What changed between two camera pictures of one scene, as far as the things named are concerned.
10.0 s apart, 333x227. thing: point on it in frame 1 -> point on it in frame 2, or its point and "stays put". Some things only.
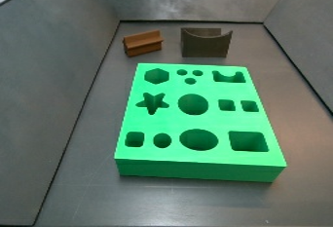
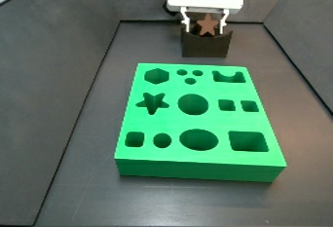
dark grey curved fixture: [205, 43] stays put
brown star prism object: [142, 42] -> [208, 25]
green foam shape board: [197, 126] stays put
